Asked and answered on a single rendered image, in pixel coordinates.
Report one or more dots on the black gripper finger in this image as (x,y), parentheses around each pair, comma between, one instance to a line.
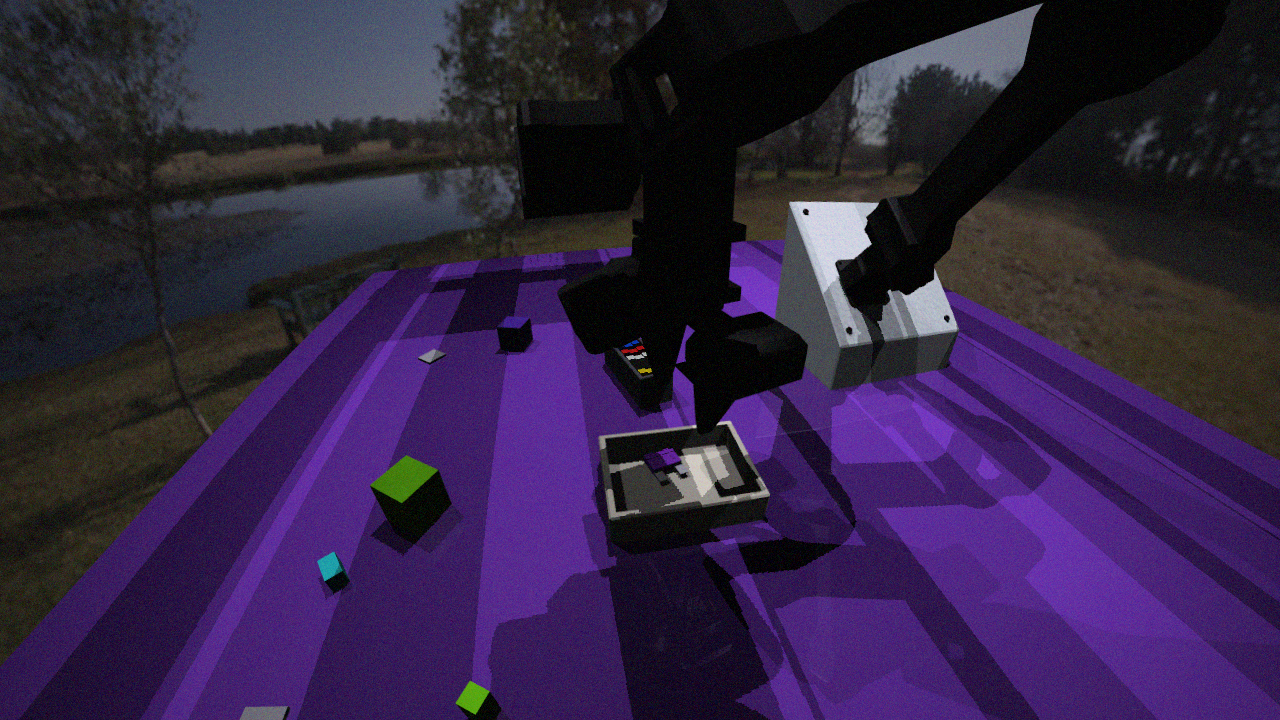
(707,410)
(662,350)

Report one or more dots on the teal cube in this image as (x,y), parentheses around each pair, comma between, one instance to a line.
(333,571)

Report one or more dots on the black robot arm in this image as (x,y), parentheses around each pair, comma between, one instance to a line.
(742,69)

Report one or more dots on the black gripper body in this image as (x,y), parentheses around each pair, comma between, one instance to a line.
(730,358)

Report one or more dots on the green cube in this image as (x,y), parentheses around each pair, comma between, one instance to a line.
(411,494)
(477,703)

